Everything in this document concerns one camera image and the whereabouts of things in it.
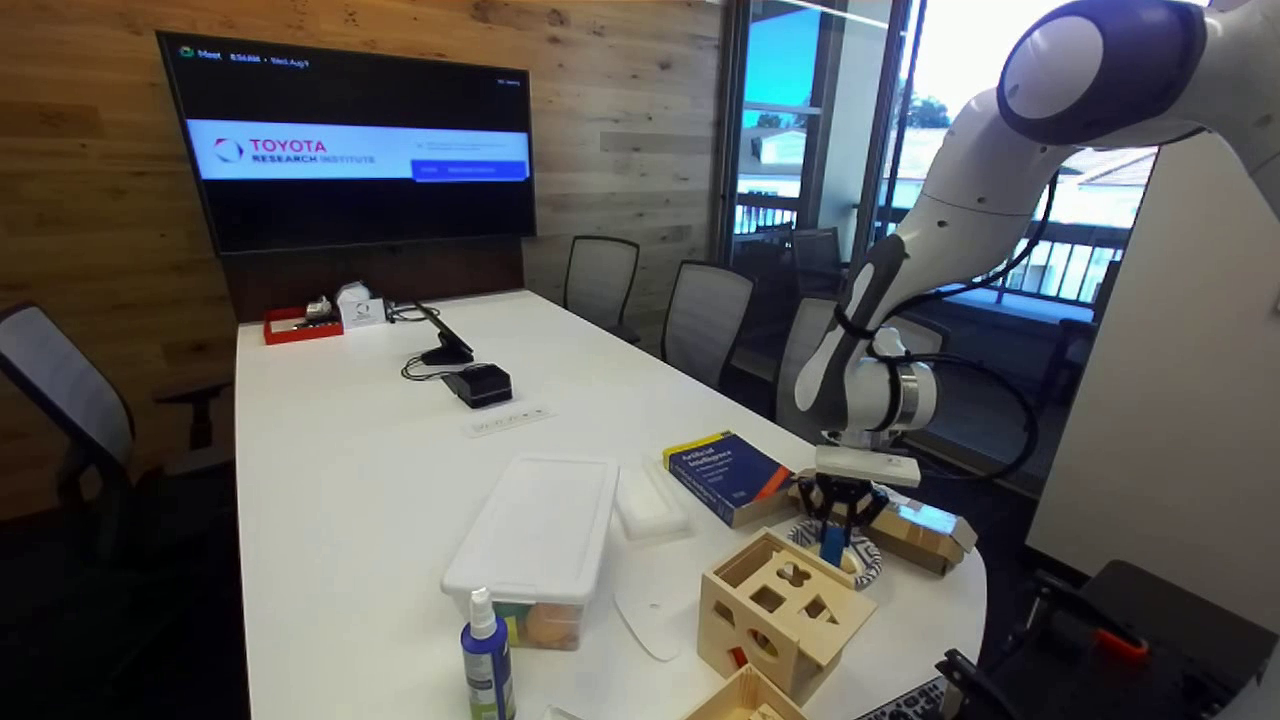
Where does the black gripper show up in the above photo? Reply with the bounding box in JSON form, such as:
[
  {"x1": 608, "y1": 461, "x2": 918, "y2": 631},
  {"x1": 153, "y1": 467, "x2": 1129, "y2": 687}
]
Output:
[{"x1": 795, "y1": 472, "x2": 894, "y2": 543}]

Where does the wooden shape sorter box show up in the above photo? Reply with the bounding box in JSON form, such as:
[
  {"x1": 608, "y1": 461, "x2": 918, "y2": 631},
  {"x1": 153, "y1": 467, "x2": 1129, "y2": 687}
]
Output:
[{"x1": 697, "y1": 529, "x2": 880, "y2": 709}]

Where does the taped cardboard box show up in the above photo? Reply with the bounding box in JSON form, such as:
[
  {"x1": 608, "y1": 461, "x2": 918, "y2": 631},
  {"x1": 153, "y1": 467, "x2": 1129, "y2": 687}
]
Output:
[{"x1": 863, "y1": 490, "x2": 982, "y2": 581}]

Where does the white foam block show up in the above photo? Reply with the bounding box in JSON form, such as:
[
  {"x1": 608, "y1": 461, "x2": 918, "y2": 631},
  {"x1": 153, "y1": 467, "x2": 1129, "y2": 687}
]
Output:
[{"x1": 611, "y1": 461, "x2": 693, "y2": 543}]

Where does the black box device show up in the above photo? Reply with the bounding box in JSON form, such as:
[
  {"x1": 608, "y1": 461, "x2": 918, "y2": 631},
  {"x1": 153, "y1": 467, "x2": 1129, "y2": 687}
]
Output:
[{"x1": 439, "y1": 359, "x2": 515, "y2": 412}]

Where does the white tissue box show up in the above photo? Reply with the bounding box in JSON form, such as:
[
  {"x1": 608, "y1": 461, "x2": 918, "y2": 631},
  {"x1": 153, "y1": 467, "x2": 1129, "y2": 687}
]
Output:
[{"x1": 333, "y1": 281, "x2": 392, "y2": 333}]

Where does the blue patterned paper plate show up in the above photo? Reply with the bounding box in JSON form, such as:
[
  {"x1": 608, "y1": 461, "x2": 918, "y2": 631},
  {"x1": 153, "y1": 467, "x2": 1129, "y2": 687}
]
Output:
[{"x1": 792, "y1": 522, "x2": 887, "y2": 596}]

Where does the blue book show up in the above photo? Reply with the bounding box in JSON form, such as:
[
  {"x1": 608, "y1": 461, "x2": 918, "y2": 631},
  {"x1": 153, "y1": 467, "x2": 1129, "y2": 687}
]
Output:
[{"x1": 664, "y1": 429, "x2": 801, "y2": 529}]

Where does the black keypad remote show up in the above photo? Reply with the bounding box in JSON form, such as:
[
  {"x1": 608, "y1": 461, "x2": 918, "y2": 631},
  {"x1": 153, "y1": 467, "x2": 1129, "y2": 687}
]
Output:
[{"x1": 853, "y1": 671, "x2": 968, "y2": 720}]

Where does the grey mesh office chair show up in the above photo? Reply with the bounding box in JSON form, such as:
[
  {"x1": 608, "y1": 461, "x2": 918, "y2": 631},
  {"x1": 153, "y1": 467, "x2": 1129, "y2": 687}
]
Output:
[
  {"x1": 559, "y1": 232, "x2": 645, "y2": 336},
  {"x1": 657, "y1": 258, "x2": 762, "y2": 391},
  {"x1": 771, "y1": 294, "x2": 945, "y2": 445},
  {"x1": 0, "y1": 301, "x2": 235, "y2": 563}
]

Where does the small wooden tray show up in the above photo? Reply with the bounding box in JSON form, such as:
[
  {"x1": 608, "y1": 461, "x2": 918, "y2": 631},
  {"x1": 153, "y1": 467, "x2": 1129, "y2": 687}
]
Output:
[{"x1": 686, "y1": 662, "x2": 813, "y2": 720}]

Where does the white flat plastic piece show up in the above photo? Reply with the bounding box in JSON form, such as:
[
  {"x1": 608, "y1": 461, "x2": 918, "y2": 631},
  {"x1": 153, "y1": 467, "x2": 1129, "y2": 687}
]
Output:
[{"x1": 611, "y1": 543, "x2": 708, "y2": 663}]

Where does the clear bin with white lid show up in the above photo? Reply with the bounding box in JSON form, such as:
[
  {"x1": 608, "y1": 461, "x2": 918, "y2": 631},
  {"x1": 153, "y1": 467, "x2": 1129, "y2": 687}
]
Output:
[{"x1": 439, "y1": 452, "x2": 623, "y2": 651}]

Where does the metal balcony railing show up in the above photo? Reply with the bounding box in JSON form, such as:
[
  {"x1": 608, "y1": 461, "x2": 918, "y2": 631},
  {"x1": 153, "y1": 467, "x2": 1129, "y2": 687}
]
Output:
[{"x1": 733, "y1": 184, "x2": 1138, "y2": 313}]

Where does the blue label spray bottle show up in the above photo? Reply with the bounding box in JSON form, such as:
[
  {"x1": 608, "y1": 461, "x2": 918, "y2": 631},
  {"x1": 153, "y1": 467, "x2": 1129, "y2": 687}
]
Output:
[{"x1": 457, "y1": 581, "x2": 522, "y2": 720}]

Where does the red tray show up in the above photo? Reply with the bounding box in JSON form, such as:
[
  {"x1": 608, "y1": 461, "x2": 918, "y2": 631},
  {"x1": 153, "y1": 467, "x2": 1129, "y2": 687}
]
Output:
[{"x1": 259, "y1": 303, "x2": 350, "y2": 350}]

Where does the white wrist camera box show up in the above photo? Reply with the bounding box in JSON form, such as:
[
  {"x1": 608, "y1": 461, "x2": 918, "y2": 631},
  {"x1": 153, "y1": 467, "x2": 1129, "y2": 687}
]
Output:
[{"x1": 813, "y1": 445, "x2": 927, "y2": 492}]

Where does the black mount with orange clamps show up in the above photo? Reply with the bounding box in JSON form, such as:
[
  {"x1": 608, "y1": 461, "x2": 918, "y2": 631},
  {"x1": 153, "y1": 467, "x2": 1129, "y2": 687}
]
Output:
[{"x1": 934, "y1": 556, "x2": 1280, "y2": 720}]

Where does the wall mounted TV screen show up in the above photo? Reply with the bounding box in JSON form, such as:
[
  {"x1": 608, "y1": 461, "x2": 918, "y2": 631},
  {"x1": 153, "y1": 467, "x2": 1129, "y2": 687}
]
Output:
[{"x1": 156, "y1": 28, "x2": 540, "y2": 262}]

